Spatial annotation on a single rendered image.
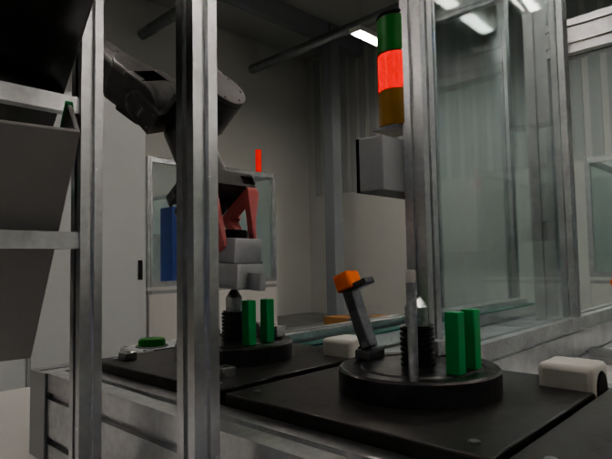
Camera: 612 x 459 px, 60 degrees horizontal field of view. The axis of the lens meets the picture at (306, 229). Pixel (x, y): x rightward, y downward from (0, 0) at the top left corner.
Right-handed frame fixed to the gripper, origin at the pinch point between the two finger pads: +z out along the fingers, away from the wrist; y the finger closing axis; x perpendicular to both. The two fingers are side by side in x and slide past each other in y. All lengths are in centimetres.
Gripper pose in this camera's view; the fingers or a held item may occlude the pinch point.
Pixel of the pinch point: (236, 243)
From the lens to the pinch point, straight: 65.0
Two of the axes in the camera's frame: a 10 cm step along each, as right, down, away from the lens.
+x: -6.1, 6.0, 5.2
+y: 6.7, 0.4, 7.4
